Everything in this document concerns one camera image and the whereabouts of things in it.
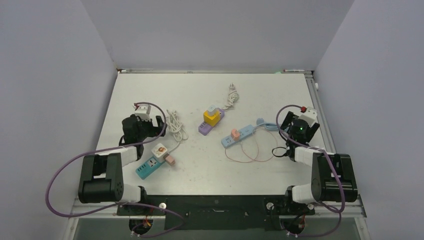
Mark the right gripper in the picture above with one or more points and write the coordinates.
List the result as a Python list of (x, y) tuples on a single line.
[(289, 120)]

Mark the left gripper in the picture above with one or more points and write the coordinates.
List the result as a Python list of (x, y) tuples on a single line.
[(155, 131)]

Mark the white cube socket adapter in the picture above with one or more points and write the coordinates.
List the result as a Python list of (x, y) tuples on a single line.
[(160, 152)]

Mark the teal power strip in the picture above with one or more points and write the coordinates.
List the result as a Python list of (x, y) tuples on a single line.
[(148, 167)]

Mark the brown wall charger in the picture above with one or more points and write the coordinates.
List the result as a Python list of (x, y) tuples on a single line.
[(170, 160)]

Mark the light blue power strip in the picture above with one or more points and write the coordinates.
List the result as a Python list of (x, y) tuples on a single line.
[(245, 132)]

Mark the purple power strip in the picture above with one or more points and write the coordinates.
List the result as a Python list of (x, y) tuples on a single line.
[(204, 128)]

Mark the yellow cube socket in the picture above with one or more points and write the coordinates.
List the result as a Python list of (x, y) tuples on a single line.
[(212, 119)]

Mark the small white wall charger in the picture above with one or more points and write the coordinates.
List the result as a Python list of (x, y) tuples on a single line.
[(211, 110)]

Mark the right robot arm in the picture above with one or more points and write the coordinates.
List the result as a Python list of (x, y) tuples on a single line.
[(332, 175)]

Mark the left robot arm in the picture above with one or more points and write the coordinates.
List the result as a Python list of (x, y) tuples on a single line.
[(101, 178)]

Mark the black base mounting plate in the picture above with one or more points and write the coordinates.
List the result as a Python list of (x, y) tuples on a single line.
[(220, 212)]

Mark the aluminium right frame rail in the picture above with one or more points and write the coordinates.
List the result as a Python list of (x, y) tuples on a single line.
[(316, 102)]

